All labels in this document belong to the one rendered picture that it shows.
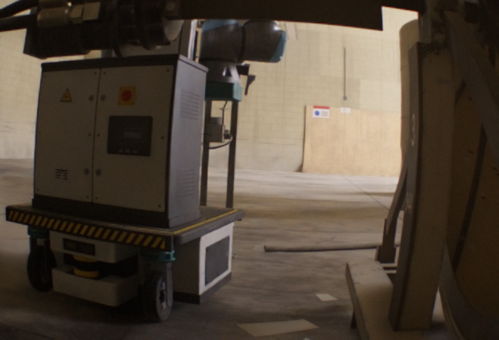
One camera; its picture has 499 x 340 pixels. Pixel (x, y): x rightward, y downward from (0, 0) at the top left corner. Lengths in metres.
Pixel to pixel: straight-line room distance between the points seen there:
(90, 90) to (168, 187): 0.42
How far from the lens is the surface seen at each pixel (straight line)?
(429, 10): 1.18
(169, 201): 1.76
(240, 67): 2.85
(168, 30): 1.21
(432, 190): 1.15
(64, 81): 1.94
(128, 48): 1.29
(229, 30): 2.32
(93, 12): 1.19
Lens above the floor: 0.56
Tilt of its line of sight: level
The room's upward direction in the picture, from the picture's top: 3 degrees clockwise
